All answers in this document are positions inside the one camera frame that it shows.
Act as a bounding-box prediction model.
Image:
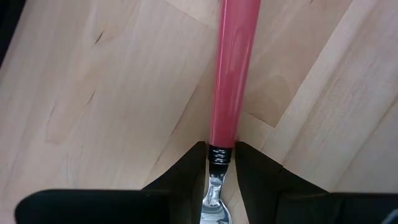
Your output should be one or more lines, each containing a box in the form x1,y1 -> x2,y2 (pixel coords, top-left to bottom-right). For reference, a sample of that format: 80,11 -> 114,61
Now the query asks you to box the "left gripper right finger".
234,141 -> 398,224

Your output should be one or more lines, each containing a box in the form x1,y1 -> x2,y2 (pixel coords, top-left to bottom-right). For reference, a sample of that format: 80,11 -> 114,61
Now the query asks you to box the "pink-handled silver fork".
198,0 -> 262,224

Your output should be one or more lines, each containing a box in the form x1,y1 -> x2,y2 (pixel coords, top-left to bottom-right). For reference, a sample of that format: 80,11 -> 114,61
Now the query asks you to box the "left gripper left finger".
14,141 -> 207,224

